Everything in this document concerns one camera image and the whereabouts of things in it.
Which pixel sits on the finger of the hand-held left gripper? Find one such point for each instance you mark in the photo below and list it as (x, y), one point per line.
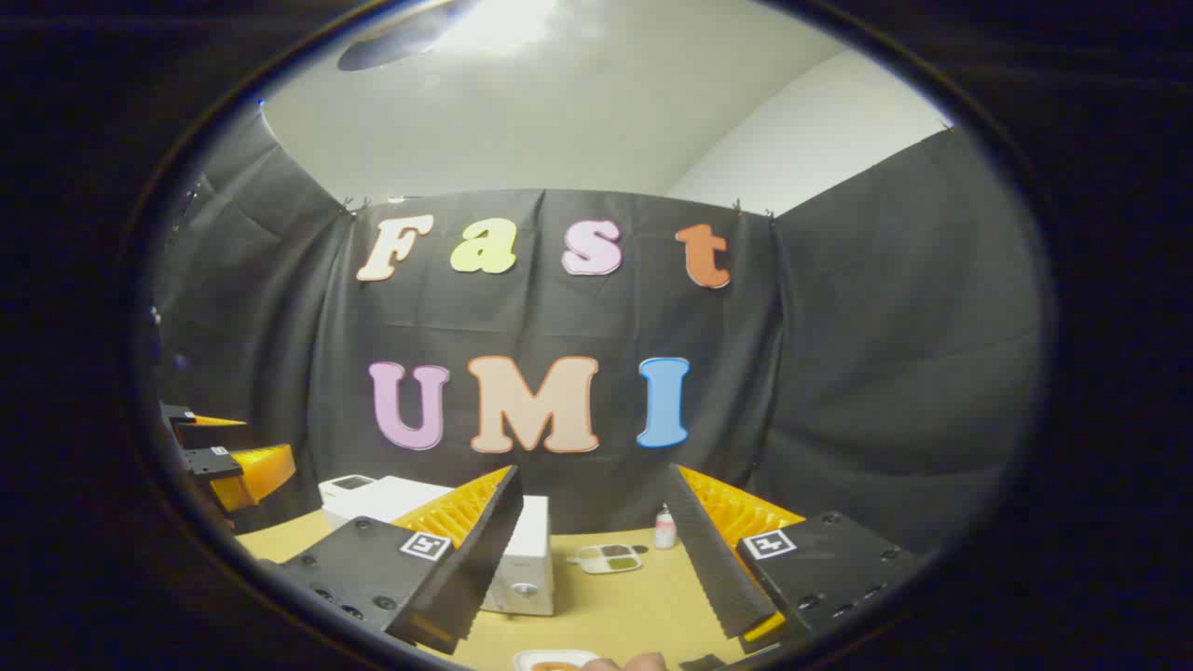
(186, 417)
(252, 471)

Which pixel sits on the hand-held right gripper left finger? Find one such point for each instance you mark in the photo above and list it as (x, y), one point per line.
(485, 550)

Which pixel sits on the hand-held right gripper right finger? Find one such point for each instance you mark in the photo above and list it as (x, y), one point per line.
(713, 559)

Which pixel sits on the white microwave oven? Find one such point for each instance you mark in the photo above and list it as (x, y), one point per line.
(531, 559)

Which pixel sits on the white square plate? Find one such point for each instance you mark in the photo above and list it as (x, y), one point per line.
(527, 658)

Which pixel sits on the brown glazed donut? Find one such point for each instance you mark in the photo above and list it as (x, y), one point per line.
(555, 666)

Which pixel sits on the small clear bottle pink label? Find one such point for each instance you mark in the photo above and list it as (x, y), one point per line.
(665, 531)

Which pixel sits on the white compartment tray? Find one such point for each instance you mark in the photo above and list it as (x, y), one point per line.
(606, 559)

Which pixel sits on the black backdrop cloth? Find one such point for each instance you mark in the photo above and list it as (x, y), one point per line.
(885, 373)

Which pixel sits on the round dark ceiling fixture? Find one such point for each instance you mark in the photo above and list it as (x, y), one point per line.
(391, 42)

